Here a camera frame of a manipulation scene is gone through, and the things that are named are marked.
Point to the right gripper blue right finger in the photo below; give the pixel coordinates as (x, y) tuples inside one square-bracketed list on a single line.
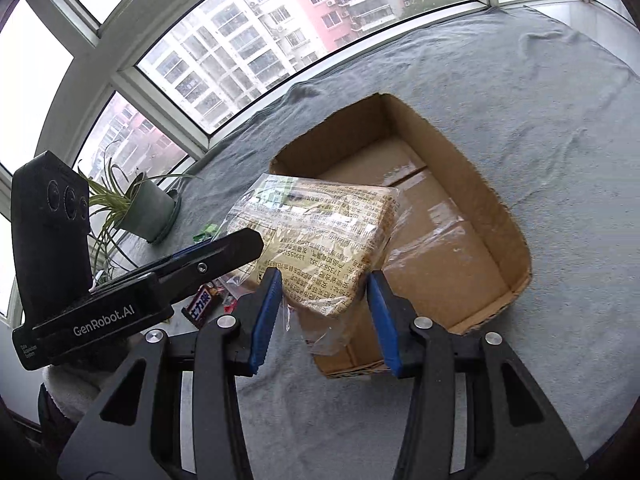
[(393, 318)]

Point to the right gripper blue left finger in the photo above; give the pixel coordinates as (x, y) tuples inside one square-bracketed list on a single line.
[(256, 313)]

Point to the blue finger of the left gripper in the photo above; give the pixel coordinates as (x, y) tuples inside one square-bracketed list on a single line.
[(193, 251), (162, 283)]

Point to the snickers bar dark wrapper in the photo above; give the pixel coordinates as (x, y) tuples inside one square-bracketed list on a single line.
[(203, 304)]

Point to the clear bag of biscuits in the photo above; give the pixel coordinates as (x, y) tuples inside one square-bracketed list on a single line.
[(325, 238)]

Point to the light green candy packet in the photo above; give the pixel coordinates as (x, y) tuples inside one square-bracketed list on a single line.
[(207, 233)]

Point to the green pot saucer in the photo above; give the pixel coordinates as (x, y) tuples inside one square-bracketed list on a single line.
[(174, 194)]

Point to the green plant pot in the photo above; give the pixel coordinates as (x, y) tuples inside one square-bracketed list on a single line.
[(149, 211)]

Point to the brown cardboard box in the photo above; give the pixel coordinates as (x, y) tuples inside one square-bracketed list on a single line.
[(459, 257)]

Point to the spider plant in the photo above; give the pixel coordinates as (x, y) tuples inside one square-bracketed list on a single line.
[(109, 198)]

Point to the grey towel mat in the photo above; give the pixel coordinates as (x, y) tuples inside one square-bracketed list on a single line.
[(509, 146)]

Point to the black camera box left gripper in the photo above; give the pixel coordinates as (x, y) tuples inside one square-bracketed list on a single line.
[(50, 227)]

